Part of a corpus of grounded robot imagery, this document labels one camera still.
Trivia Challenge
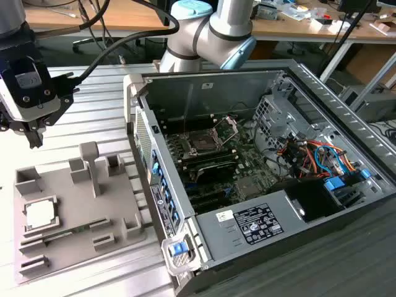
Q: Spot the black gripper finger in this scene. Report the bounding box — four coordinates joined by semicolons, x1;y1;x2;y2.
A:
0;105;9;132
24;119;48;150

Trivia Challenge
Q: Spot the silver CPU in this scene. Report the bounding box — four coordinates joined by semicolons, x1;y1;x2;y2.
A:
24;200;61;232

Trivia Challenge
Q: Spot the black RAM slot row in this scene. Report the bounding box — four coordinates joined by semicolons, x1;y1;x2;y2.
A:
179;147;239;170
160;114;216;134

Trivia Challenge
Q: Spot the CPU socket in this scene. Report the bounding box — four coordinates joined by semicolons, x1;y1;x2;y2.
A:
181;131;225;155

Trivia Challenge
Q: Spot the grey parts rack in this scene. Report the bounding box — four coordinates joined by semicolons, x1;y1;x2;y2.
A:
12;141;149;285

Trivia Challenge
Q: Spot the green RAM stick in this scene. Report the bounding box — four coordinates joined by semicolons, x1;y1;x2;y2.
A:
42;220;106;241

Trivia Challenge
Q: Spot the wooden desk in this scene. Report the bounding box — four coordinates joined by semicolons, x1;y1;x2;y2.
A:
249;0;396;46
24;0;174;32

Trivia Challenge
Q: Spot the open grey PC case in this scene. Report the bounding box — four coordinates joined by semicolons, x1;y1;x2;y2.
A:
123;58;396;297

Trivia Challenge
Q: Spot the blue case latch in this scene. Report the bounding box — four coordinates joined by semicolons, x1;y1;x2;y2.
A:
170;243;188;257

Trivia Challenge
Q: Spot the black graphics card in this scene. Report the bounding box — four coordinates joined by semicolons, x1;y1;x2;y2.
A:
194;162;238;186

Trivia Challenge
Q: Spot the metal socket cover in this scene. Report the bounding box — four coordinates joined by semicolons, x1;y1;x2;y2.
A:
213;114;241;145

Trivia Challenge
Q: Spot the grey power supply unit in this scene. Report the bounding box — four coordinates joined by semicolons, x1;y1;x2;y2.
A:
194;190;306;260

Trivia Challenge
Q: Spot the green motherboard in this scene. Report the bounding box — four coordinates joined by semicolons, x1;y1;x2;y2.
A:
163;123;288;214

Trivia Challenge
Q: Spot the silver chipset heatsink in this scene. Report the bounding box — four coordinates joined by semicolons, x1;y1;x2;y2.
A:
236;178;260;199

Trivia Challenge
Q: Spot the grey optical drive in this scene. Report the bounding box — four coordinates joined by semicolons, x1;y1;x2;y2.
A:
252;2;278;21

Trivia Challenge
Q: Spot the silver drive cage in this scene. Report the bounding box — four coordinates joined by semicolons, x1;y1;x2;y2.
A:
252;94;310;155

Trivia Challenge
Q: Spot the blue disk carrier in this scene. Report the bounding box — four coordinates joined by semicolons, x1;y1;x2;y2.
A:
323;176;347;195

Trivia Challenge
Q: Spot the black stand pole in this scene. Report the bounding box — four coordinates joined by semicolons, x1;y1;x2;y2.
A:
318;0;375;75

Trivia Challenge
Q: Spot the grey desktop computer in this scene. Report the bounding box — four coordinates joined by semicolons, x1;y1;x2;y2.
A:
338;85;396;123

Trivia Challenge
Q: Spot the brown cardboard box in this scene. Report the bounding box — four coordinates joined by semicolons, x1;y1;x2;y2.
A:
345;43;396;86

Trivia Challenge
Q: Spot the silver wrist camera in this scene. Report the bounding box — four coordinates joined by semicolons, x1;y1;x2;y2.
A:
0;57;61;122

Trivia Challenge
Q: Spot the black cable with brown sleeve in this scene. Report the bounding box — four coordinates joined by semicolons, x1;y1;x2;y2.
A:
32;0;111;40

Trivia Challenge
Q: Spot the black camera bracket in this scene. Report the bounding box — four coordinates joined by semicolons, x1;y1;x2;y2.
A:
45;71;80;126

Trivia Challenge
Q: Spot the thin black dangling cable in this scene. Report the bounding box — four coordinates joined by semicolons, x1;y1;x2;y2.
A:
77;0;126;64

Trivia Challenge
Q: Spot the thick black camera cable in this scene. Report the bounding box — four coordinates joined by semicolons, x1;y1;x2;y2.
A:
72;0;181;85

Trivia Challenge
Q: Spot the coloured power wire bundle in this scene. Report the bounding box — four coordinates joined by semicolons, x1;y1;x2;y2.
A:
276;138;364;182

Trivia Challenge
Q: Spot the black plastic duct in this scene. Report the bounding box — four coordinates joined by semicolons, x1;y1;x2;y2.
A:
271;178;347;224

